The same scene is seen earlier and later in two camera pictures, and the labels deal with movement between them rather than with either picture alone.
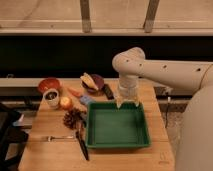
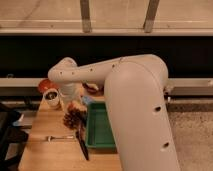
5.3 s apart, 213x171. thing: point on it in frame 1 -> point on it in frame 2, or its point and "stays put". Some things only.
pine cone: [74, 119] stays put
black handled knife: [82, 144] stays put
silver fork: [50, 138] stays put
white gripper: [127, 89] -> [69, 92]
